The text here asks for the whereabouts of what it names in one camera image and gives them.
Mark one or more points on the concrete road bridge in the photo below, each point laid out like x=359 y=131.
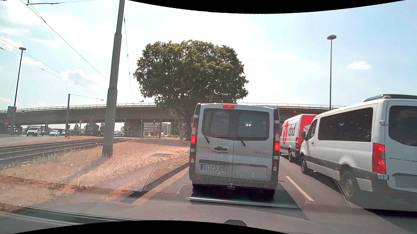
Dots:
x=84 y=112

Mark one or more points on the white car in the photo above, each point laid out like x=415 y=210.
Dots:
x=54 y=133

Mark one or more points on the thin grey pole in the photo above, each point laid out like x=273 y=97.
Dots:
x=67 y=116

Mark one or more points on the tall grey concrete mast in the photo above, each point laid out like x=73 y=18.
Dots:
x=113 y=88

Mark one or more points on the grey asphalt road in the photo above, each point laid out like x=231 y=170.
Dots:
x=321 y=183

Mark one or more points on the tall lamp post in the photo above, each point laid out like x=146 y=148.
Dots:
x=330 y=70
x=18 y=81

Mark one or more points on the white and red van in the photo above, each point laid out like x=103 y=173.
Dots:
x=293 y=135

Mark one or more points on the white minibus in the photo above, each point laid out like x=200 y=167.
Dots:
x=375 y=147

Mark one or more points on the dry grass verge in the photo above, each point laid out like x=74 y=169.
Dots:
x=117 y=163

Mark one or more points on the car's own bonnet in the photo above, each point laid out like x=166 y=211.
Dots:
x=201 y=213

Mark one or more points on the road markings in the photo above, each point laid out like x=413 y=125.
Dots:
x=299 y=189

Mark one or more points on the tram track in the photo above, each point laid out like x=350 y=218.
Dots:
x=26 y=152

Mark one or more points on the large green tree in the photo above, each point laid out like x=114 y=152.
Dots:
x=191 y=75

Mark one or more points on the silver van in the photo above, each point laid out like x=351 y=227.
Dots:
x=234 y=151

